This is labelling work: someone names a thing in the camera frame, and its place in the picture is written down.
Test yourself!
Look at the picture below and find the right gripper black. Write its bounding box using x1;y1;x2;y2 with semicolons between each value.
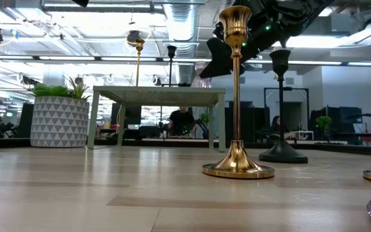
200;30;283;79

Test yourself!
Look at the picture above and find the tall black candlestick holder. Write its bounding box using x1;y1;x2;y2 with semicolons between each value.
161;45;191;88
258;49;309;164

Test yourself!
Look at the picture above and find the green perforated metal shelf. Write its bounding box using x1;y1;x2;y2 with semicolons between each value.
87;85;227;153

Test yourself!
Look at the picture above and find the person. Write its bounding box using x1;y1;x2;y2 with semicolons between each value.
167;106;200;139
270;115;290;142

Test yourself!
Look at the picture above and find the small white table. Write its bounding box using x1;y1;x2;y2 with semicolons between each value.
289;130;315;141

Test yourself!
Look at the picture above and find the small green background plant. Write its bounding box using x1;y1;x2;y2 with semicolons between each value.
315;115;333;142

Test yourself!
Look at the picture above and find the black background workstation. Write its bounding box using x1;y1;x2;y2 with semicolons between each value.
310;105;371;146

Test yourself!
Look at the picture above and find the succulent in triangle-pattern pot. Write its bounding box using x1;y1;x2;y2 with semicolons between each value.
30;76;91;148

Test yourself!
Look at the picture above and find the silver ventilation duct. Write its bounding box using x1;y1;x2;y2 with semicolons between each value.
163;3;201;85

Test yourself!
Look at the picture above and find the black gantry frame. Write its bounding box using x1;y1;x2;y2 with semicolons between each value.
263;86;310;123

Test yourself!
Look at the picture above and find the black aluminium rig frame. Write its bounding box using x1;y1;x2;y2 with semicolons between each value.
0;137;371;158

